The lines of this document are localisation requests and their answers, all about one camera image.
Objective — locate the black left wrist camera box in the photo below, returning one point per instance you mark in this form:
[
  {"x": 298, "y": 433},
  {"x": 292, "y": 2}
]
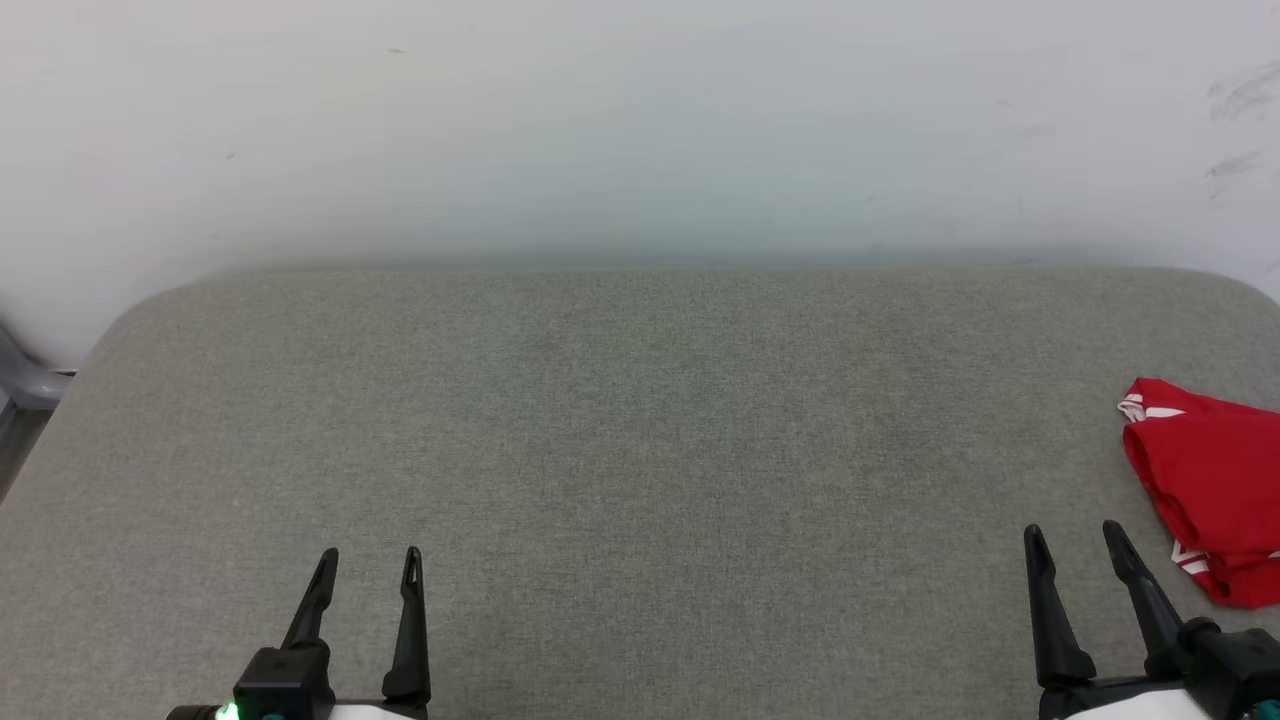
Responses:
[{"x": 285, "y": 680}]

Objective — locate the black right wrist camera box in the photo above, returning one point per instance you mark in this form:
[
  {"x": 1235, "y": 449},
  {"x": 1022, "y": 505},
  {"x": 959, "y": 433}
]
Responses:
[{"x": 1240, "y": 675}]

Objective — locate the grey fabric sofa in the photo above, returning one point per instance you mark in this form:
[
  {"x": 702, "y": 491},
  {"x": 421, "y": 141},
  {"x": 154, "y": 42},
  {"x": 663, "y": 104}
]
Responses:
[{"x": 650, "y": 450}]

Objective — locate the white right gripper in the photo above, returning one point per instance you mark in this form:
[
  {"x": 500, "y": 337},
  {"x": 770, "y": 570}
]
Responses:
[{"x": 1130, "y": 705}]

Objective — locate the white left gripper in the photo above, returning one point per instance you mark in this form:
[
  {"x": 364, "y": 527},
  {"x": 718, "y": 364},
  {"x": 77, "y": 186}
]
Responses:
[{"x": 385, "y": 712}]

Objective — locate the red and white basketball jersey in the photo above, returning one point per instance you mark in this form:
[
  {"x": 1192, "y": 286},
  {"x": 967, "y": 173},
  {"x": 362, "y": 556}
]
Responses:
[{"x": 1215, "y": 480}]

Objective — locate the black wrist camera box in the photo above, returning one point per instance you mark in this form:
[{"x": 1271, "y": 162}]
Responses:
[
  {"x": 1240, "y": 675},
  {"x": 285, "y": 680}
]

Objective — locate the grey plastic chair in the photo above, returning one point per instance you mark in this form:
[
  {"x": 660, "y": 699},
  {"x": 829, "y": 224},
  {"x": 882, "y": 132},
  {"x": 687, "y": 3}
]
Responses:
[{"x": 25, "y": 385}]

